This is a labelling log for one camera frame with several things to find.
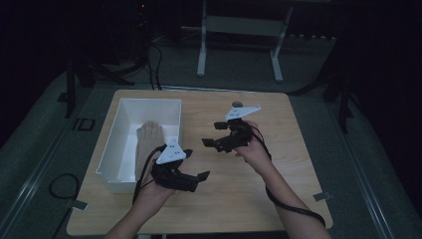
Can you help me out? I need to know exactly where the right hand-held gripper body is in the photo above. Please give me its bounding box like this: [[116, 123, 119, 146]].
[[214, 105, 262, 154]]

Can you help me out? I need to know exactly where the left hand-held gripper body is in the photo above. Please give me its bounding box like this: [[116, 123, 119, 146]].
[[150, 138, 200, 193]]

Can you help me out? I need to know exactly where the plain beige glove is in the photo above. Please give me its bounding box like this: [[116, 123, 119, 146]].
[[134, 120, 166, 182]]

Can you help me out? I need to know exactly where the white box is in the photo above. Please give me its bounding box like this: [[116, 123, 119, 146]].
[[95, 98, 183, 195]]

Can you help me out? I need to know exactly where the person's right hand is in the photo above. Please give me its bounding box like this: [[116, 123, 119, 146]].
[[233, 120, 272, 171]]

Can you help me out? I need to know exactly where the person's left hand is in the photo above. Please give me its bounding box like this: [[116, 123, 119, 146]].
[[138, 178, 176, 207]]

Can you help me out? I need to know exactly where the white metal stand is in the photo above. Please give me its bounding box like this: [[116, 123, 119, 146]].
[[196, 0, 295, 84]]

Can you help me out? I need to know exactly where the grey tape on floor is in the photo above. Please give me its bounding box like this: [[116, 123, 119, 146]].
[[71, 199, 90, 212]]

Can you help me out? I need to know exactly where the grey tape on table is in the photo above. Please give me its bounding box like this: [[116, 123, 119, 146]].
[[313, 191, 333, 202]]

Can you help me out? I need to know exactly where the black tripod stand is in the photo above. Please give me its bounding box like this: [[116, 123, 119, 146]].
[[288, 33, 355, 134]]

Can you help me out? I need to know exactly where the black equipment stand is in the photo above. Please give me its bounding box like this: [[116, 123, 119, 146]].
[[57, 0, 152, 120]]

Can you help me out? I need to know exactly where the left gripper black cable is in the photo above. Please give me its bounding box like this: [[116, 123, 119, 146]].
[[131, 143, 167, 206]]

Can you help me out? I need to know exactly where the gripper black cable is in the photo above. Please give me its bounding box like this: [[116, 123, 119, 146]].
[[248, 123, 328, 229], [131, 143, 167, 206]]

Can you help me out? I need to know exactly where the black hanging cable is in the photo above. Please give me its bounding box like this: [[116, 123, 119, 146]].
[[145, 43, 164, 92]]

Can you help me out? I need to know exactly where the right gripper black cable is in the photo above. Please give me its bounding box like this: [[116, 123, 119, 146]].
[[248, 123, 328, 229]]

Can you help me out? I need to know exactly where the black looped floor cable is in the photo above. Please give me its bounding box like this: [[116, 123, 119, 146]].
[[48, 172, 81, 201]]

